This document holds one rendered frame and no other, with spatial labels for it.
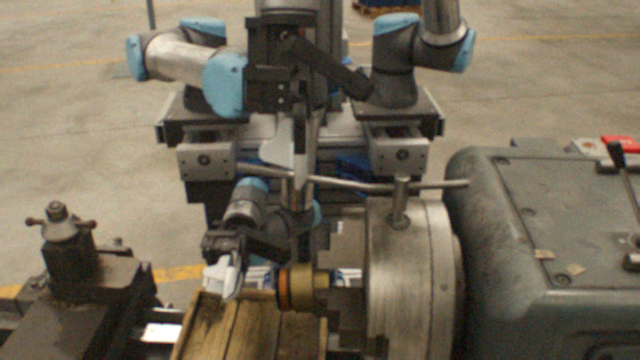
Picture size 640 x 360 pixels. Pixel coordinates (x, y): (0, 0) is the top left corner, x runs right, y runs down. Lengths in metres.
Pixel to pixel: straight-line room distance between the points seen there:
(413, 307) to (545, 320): 0.18
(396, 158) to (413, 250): 0.58
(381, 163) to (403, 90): 0.21
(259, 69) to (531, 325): 0.45
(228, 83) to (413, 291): 0.46
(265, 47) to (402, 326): 0.43
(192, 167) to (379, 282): 0.70
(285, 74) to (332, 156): 0.84
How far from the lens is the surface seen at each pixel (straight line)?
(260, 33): 0.63
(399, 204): 0.77
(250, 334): 1.11
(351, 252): 0.89
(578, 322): 0.72
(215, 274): 0.92
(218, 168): 1.32
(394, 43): 1.35
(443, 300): 0.77
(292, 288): 0.87
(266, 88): 0.62
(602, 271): 0.76
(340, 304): 0.83
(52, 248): 1.07
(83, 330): 1.08
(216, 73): 0.94
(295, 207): 1.19
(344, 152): 1.43
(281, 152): 0.63
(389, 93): 1.38
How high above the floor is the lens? 1.69
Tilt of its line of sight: 30 degrees down
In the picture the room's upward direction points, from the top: straight up
